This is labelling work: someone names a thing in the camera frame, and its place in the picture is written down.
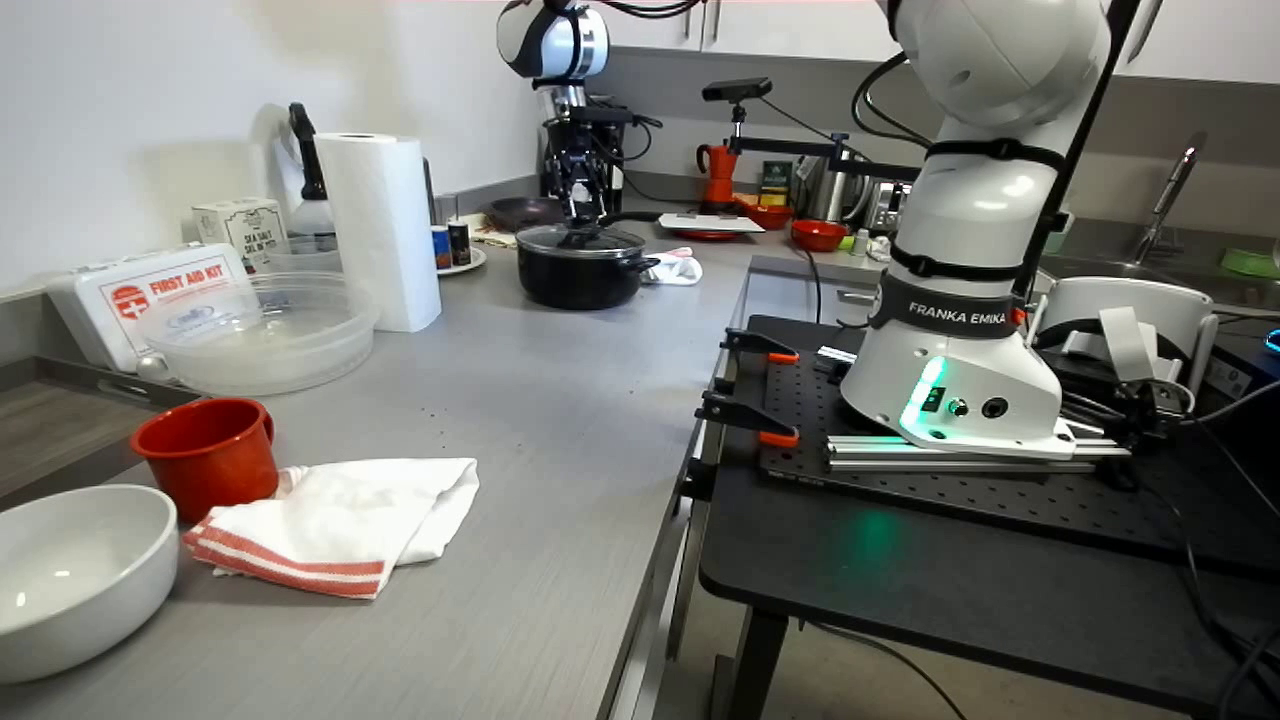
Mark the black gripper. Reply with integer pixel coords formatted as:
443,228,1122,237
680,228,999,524
541,111,626,216

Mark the glass lid with black knob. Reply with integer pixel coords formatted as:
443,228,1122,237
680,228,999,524
516,224,645,257

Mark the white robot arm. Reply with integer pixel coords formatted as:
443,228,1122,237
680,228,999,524
839,0,1115,459

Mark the black cooking pot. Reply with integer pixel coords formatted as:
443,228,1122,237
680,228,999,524
516,243,652,311

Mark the steel pot in background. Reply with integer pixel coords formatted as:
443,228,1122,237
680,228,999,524
807,149,873,224

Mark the white plate with red rim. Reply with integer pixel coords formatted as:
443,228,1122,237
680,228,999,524
655,212,766,239

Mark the dark spice jar white cap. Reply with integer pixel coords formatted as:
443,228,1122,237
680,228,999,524
449,224,471,264

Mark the white round plate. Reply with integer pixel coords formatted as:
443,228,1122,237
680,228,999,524
437,250,490,281

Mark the red kettle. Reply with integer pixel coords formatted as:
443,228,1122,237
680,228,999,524
695,145,736,212

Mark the blue spice jar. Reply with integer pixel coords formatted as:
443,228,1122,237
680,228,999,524
434,224,453,268

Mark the white paper towel roll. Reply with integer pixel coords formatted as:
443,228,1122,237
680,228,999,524
316,132,440,333

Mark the red bowl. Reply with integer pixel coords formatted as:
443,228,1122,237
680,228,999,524
787,220,847,251

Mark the upper black orange clamp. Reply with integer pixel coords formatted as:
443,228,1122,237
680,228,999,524
719,330,799,365

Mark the black orange clamp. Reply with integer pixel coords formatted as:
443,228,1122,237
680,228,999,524
695,391,805,452
719,330,799,365

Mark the spray bottle with black trigger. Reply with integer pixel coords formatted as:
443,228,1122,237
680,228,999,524
283,105,337,264

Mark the clear plastic container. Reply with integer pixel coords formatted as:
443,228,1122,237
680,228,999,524
139,271,376,398

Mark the lower black orange clamp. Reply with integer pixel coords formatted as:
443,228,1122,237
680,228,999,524
695,391,805,452

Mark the white power outlet cube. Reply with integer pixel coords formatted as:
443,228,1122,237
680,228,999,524
191,200,290,271

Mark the white first aid kit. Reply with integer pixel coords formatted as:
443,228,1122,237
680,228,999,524
48,243,248,371

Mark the red cup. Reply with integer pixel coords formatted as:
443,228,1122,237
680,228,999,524
129,398,279,524

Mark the sink faucet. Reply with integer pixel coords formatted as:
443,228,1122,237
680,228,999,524
1133,127,1207,264

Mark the white bowl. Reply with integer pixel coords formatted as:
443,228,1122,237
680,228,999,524
0,485,180,686

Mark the black perforated robot table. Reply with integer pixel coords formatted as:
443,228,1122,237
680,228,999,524
695,311,1280,716

